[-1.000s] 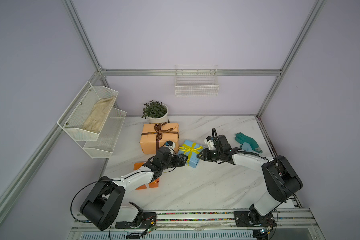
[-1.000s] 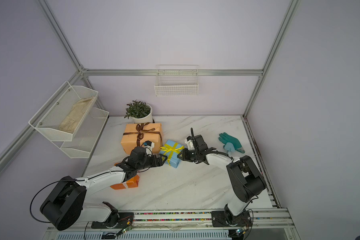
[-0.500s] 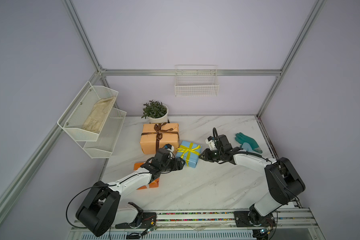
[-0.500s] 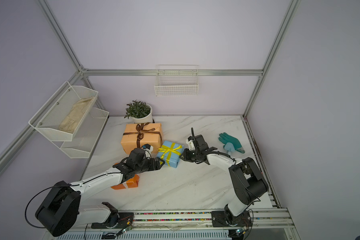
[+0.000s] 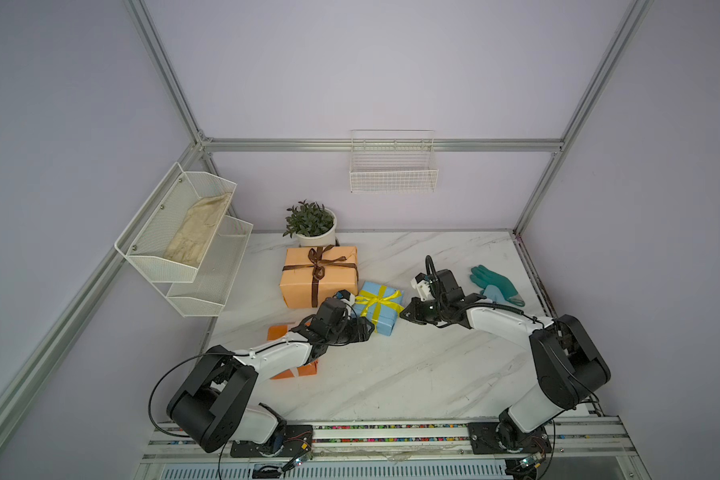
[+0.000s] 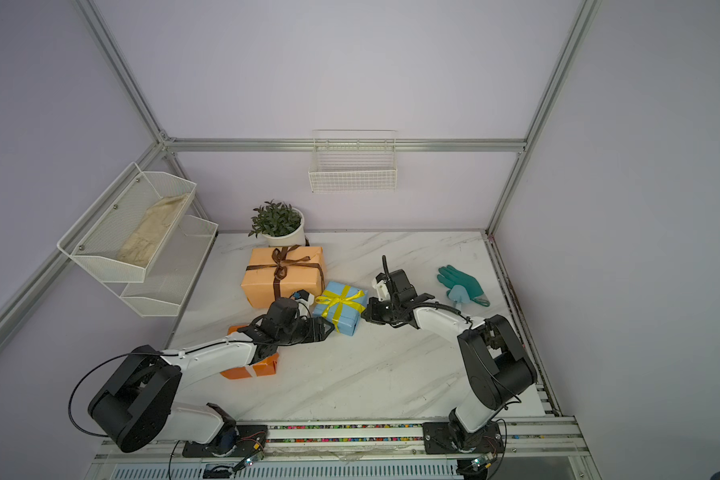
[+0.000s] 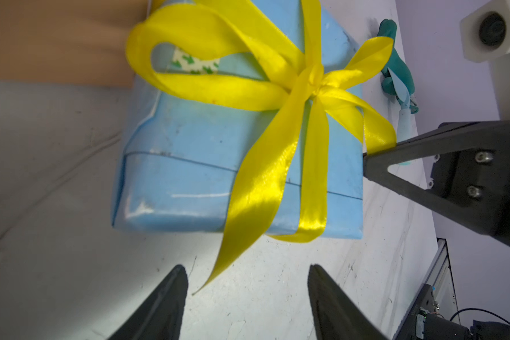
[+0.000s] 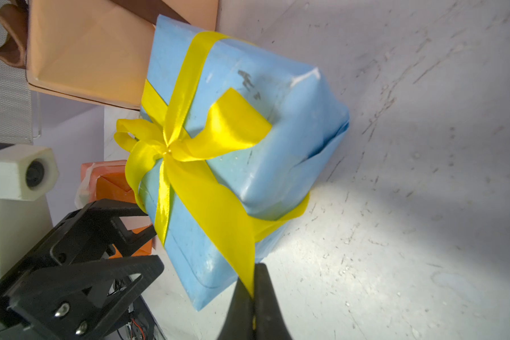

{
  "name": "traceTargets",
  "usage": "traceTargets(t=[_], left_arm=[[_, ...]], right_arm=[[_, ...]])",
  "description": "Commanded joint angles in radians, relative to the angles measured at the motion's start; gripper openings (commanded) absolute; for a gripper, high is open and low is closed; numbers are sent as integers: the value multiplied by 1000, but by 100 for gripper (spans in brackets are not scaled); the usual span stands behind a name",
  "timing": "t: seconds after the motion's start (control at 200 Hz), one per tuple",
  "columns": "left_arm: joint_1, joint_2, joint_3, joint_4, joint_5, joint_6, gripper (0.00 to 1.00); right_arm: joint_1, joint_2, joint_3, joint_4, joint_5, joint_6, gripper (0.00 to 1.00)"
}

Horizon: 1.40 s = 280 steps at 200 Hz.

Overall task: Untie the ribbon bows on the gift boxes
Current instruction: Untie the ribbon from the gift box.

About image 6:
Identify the yellow ribbon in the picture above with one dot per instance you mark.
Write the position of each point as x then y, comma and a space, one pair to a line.
339, 303

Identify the white two-tier mesh shelf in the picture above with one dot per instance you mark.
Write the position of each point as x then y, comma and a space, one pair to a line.
162, 288

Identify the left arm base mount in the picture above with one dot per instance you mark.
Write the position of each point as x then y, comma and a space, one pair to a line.
239, 441

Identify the white wire wall basket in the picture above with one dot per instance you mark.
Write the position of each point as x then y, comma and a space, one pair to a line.
345, 161

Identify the aluminium frame rail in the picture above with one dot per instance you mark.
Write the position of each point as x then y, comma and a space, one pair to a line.
523, 437

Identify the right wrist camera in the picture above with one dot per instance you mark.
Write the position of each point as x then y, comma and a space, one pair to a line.
380, 286

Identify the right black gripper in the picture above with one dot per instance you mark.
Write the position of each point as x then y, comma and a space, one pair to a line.
374, 316

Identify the potted green plant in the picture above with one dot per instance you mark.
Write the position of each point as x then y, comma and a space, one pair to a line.
279, 223

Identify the beige cloth in shelf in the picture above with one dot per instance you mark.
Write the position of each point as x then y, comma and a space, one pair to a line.
142, 244

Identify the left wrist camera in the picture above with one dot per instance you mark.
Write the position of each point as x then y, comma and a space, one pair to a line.
304, 298

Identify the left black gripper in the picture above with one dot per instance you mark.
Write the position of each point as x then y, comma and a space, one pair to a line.
316, 332

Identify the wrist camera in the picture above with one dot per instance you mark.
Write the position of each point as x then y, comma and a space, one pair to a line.
304, 298
380, 286

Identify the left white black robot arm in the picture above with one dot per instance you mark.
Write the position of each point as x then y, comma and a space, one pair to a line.
137, 405

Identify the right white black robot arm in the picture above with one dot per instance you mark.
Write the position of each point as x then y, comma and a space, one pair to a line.
497, 366

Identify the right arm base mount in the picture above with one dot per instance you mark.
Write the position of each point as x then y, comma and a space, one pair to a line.
449, 438

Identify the light blue gift box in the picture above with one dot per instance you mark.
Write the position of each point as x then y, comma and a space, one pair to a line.
339, 307

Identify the orange gift box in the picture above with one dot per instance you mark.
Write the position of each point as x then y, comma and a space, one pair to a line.
265, 359

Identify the tan gift box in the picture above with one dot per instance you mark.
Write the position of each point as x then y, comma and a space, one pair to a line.
282, 276

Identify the brown ribbon bow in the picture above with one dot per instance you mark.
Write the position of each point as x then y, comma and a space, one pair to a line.
281, 264

